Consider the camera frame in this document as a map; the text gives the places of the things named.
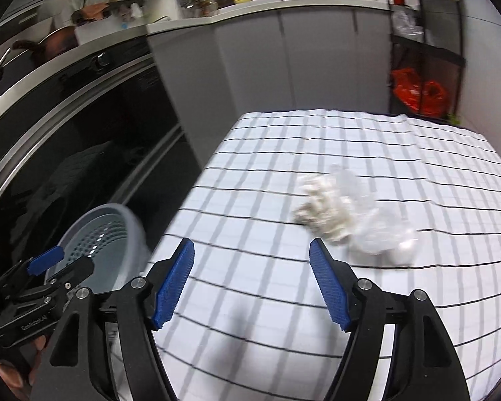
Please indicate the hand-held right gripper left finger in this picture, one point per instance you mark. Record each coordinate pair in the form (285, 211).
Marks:
(173, 284)

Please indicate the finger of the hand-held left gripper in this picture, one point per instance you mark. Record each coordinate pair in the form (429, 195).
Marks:
(75, 269)
(46, 259)

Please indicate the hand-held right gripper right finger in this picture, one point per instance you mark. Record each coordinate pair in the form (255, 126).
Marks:
(330, 286)

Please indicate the grey perforated plastic basket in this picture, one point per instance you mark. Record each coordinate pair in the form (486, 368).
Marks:
(104, 234)

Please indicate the white tissue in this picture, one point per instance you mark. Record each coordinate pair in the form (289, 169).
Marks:
(325, 213)

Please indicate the clear plastic bag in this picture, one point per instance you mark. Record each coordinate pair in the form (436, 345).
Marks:
(380, 229)

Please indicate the person's left hand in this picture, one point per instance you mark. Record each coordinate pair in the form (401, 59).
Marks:
(14, 380)

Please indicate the white black-checked tablecloth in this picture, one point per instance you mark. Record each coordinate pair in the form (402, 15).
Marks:
(275, 167)

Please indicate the black built-in oven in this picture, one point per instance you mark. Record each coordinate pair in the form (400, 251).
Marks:
(87, 133)

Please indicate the brown wok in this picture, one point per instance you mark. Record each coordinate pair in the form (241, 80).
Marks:
(58, 44)

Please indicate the grey kitchen cabinets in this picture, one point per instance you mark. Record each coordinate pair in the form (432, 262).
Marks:
(296, 58)

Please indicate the black metal shelf rack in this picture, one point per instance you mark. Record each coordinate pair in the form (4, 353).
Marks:
(438, 54)

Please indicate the clear plastic bags bundle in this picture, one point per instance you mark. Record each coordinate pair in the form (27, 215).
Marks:
(407, 25)

